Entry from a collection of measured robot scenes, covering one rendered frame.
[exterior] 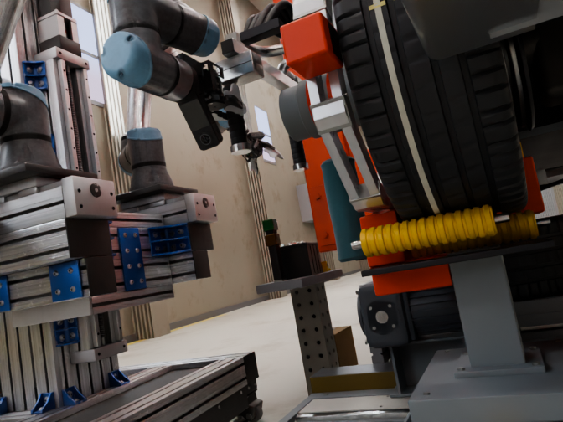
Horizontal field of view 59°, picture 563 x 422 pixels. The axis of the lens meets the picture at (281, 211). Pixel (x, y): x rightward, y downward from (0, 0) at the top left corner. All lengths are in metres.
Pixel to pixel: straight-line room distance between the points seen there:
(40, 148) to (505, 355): 1.13
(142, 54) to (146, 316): 4.98
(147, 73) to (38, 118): 0.60
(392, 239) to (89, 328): 0.91
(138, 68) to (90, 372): 1.05
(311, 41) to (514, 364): 0.70
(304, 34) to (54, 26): 1.05
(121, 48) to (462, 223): 0.64
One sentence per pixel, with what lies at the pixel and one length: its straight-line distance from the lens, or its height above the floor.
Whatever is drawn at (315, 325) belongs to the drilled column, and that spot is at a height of 0.27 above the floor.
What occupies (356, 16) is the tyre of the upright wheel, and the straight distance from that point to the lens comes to 0.87.
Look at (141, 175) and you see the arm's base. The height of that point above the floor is 0.87.
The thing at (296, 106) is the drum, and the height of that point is 0.85.
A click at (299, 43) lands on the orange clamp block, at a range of 0.85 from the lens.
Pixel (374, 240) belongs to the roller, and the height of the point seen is 0.51.
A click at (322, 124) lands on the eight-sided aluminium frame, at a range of 0.90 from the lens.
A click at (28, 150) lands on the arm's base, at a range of 1.34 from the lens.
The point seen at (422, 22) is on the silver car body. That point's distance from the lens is 0.64.
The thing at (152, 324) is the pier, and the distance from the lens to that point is 5.65.
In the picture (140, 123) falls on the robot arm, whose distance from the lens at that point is 1.92.
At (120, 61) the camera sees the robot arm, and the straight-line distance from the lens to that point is 0.82.
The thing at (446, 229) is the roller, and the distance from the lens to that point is 0.96.
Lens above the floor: 0.49
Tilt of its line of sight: 7 degrees up
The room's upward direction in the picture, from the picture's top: 10 degrees counter-clockwise
